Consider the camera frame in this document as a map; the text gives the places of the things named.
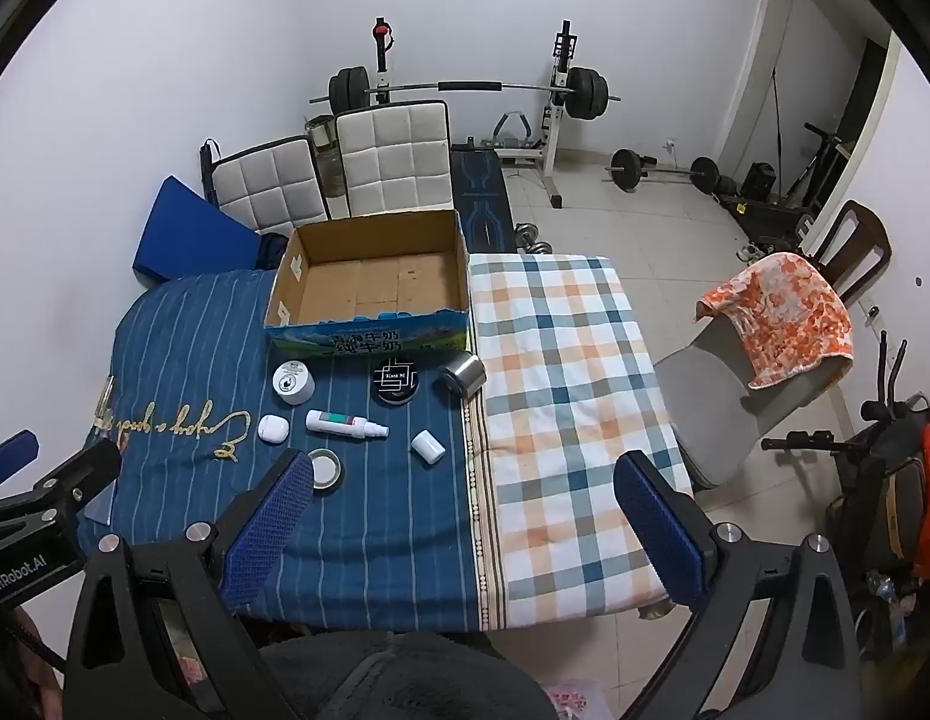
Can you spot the white round jar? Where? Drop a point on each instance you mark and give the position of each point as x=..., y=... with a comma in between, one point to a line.
x=294, y=382

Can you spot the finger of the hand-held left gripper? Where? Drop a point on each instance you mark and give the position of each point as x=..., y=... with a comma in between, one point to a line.
x=67, y=480
x=7, y=459

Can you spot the clear water bottle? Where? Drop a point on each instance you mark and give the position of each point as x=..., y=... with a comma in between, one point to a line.
x=331, y=165

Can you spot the orange patterned towel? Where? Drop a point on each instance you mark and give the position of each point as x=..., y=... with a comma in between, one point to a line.
x=795, y=315

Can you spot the plaid blanket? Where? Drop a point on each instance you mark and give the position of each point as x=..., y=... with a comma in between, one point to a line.
x=562, y=390

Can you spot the black scooter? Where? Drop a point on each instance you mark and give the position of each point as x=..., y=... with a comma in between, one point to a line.
x=862, y=480

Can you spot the cardboard box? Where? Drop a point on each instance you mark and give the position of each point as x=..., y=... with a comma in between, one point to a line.
x=375, y=285

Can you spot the blue foam mat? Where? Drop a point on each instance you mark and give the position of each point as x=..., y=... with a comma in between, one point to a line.
x=187, y=232

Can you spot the small white cap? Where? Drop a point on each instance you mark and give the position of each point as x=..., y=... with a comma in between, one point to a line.
x=427, y=446

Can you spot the grey chair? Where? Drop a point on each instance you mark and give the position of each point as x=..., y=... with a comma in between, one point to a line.
x=705, y=405

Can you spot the black exercise machine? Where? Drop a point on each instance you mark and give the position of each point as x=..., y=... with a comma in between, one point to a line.
x=765, y=217

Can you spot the white quilted chair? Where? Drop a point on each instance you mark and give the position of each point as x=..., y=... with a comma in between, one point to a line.
x=266, y=187
x=394, y=161

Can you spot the white tube with label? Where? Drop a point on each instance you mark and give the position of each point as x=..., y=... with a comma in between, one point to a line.
x=334, y=422

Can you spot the dark wooden chair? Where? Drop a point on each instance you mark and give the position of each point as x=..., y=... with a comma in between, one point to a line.
x=859, y=232

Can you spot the blue striped blanket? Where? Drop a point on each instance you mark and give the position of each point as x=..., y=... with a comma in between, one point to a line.
x=172, y=360

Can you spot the chrome dumbbell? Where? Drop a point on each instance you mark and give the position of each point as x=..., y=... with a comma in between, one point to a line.
x=538, y=247
x=525, y=229

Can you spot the silver metal tin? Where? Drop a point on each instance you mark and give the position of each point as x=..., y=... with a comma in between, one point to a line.
x=461, y=373

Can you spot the white earbuds case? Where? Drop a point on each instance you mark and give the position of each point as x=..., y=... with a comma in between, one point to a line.
x=273, y=429

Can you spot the dark blue cloth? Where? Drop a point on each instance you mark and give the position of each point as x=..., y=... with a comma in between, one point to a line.
x=274, y=251

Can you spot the barbell with black plates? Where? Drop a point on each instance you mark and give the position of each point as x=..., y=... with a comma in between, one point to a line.
x=472, y=84

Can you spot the gold tape roll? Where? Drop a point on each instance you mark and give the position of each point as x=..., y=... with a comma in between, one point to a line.
x=340, y=475

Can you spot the black weight bench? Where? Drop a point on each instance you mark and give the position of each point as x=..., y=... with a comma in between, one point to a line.
x=476, y=195

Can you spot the black round tin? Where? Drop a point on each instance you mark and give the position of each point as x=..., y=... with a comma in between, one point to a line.
x=396, y=382

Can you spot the person's dark fleece clothing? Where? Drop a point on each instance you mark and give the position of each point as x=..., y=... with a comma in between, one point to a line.
x=405, y=679

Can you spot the white barbell rack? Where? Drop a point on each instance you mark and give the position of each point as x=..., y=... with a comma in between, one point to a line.
x=556, y=135

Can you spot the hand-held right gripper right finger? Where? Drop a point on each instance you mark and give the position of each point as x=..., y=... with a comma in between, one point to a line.
x=660, y=532

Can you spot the white plastic bag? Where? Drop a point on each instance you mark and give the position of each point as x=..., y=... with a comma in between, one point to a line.
x=574, y=701

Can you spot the short barbell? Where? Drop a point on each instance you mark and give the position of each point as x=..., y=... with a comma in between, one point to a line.
x=660, y=172

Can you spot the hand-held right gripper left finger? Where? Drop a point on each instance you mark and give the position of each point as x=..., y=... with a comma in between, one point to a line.
x=274, y=525

